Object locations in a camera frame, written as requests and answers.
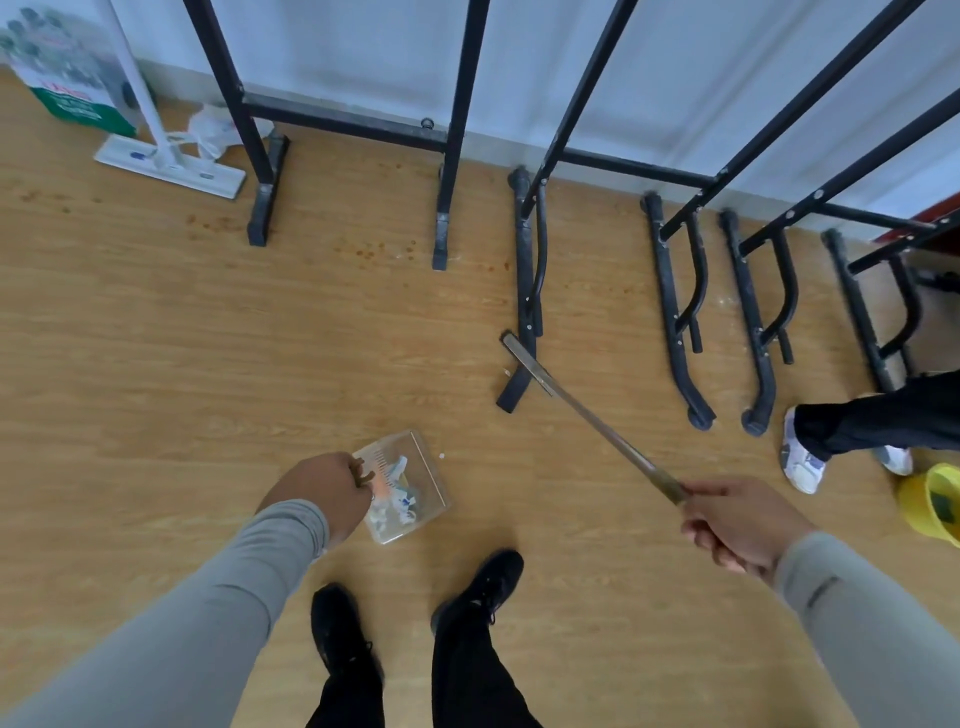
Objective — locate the black right shoe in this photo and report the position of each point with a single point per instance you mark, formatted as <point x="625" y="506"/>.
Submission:
<point x="487" y="581"/>

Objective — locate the crumpled white plastic bag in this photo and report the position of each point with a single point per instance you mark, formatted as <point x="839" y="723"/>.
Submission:
<point x="217" y="127"/>

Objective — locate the black shoe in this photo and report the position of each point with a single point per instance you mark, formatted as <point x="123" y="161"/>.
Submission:
<point x="337" y="622"/>
<point x="487" y="581"/>

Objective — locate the shrink-wrapped pack of water bottles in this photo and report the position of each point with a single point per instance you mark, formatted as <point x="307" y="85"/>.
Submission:
<point x="67" y="67"/>

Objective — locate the orange trash wrapper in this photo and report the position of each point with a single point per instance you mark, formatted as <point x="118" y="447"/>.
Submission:
<point x="382" y="484"/>

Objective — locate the yellow plastic basin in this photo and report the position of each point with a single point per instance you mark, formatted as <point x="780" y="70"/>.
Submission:
<point x="915" y="502"/>

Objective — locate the person's leg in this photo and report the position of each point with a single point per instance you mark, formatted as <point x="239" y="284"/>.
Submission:
<point x="349" y="697"/>
<point x="472" y="675"/>

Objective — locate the person's left forearm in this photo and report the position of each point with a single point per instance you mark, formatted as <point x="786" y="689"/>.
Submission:
<point x="187" y="630"/>

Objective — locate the dark green sponge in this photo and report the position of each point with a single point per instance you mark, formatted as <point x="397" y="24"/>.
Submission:
<point x="943" y="508"/>

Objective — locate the person's right hand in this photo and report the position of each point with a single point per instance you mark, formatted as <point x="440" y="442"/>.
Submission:
<point x="750" y="525"/>

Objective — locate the person's left hand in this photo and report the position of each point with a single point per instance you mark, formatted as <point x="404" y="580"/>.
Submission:
<point x="319" y="491"/>

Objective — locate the black left shoe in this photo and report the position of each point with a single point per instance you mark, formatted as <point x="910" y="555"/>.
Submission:
<point x="337" y="622"/>

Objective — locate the black red exercise machine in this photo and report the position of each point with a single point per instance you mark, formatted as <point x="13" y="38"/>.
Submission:
<point x="922" y="225"/>

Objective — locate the silver metal pole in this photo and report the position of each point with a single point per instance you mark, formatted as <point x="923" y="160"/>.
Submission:
<point x="139" y="82"/>

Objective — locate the person's left leg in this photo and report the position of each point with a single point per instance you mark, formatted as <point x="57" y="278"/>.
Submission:
<point x="349" y="697"/>

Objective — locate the white-blue paper scrap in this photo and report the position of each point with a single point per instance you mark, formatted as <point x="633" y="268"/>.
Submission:
<point x="397" y="469"/>

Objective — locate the clear plastic dustpan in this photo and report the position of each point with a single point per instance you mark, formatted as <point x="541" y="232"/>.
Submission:
<point x="431" y="487"/>

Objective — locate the person's right leg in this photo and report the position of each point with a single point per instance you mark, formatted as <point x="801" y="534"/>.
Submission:
<point x="472" y="675"/>

